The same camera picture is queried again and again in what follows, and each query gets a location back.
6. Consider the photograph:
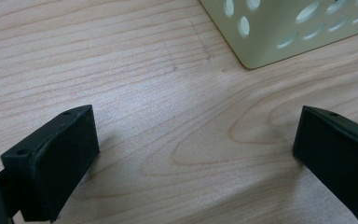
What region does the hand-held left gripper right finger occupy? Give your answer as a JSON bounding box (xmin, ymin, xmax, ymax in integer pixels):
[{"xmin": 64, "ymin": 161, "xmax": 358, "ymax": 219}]
[{"xmin": 292, "ymin": 105, "xmax": 358, "ymax": 224}]

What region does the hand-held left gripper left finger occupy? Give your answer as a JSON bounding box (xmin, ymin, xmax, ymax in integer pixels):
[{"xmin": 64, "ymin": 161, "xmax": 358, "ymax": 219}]
[{"xmin": 0, "ymin": 105, "xmax": 101, "ymax": 223}]

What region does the pale green plastic basket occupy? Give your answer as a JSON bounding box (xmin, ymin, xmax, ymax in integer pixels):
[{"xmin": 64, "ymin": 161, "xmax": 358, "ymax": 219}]
[{"xmin": 199, "ymin": 0, "xmax": 358, "ymax": 70}]

